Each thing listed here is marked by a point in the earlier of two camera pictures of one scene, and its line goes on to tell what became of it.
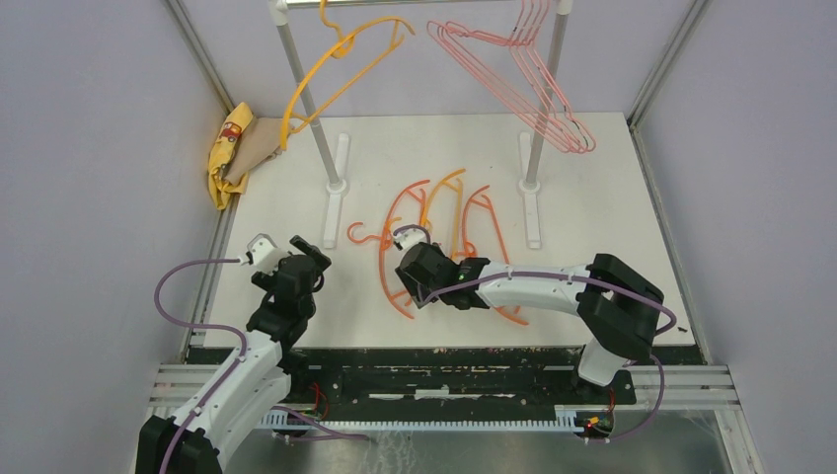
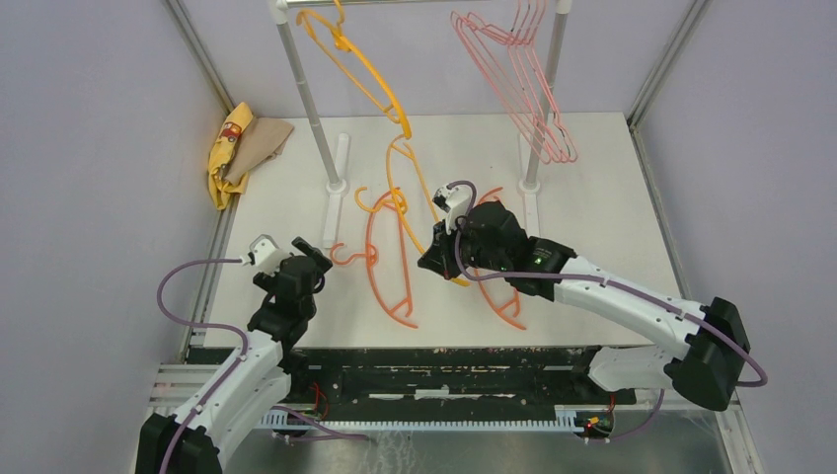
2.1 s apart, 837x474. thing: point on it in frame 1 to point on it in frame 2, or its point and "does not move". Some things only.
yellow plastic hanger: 342,47 to 396,112
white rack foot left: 335,192 does not move
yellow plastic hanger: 440,183 to 399,198
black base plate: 461,377 does not move
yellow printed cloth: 222,153 does not move
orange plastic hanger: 385,235 to 367,255
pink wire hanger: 435,30 to 515,36
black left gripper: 321,262 does not move
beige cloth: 261,140 does not move
